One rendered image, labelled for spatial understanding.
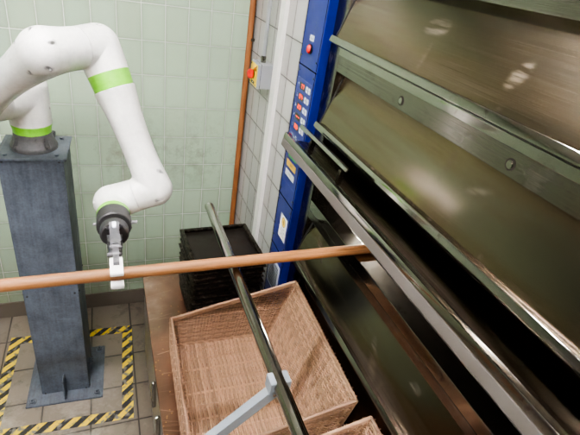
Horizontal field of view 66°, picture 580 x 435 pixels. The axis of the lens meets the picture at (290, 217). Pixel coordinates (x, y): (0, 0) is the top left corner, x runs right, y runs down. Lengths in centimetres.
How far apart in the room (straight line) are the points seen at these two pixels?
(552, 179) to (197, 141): 183
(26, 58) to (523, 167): 112
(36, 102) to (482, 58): 134
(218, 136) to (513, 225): 175
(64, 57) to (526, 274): 114
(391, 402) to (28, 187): 137
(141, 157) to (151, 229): 122
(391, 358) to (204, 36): 161
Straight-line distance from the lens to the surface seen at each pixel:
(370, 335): 133
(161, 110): 228
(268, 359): 99
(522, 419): 75
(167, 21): 219
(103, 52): 138
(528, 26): 93
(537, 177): 85
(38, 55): 129
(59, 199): 180
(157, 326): 189
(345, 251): 130
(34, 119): 173
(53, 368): 236
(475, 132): 94
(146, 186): 139
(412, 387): 122
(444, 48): 104
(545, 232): 86
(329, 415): 139
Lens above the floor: 191
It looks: 30 degrees down
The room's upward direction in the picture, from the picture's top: 10 degrees clockwise
